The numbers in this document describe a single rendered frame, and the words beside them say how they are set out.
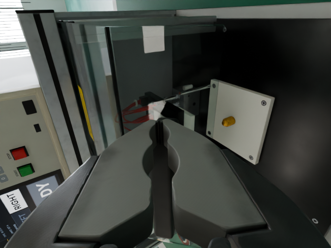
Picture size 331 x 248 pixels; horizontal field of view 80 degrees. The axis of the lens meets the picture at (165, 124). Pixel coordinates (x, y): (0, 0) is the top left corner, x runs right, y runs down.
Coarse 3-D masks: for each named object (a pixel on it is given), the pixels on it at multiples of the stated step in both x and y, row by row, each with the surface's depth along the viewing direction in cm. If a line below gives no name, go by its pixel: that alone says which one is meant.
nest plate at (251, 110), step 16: (224, 96) 44; (240, 96) 40; (256, 96) 37; (224, 112) 45; (240, 112) 41; (256, 112) 38; (224, 128) 47; (240, 128) 43; (256, 128) 39; (224, 144) 48; (240, 144) 44; (256, 144) 40; (256, 160) 42
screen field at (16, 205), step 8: (8, 192) 37; (16, 192) 38; (8, 200) 37; (16, 200) 38; (24, 200) 39; (8, 208) 38; (16, 208) 39; (24, 208) 40; (16, 216) 39; (24, 216) 40
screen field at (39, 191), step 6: (42, 180) 39; (48, 180) 40; (54, 180) 41; (30, 186) 38; (36, 186) 39; (42, 186) 40; (48, 186) 41; (54, 186) 41; (30, 192) 39; (36, 192) 40; (42, 192) 40; (48, 192) 41; (36, 198) 40; (42, 198) 41; (36, 204) 41
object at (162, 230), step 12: (156, 156) 14; (156, 168) 14; (168, 168) 14; (156, 180) 15; (168, 180) 15; (156, 192) 15; (168, 192) 15; (156, 204) 16; (168, 204) 16; (156, 216) 17; (168, 216) 17; (156, 228) 18; (168, 228) 17
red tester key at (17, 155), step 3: (15, 150) 34; (18, 150) 34; (21, 150) 35; (24, 150) 35; (12, 153) 34; (15, 153) 34; (18, 153) 34; (21, 153) 35; (24, 153) 35; (15, 156) 34; (18, 156) 35; (21, 156) 35; (24, 156) 35; (15, 159) 35
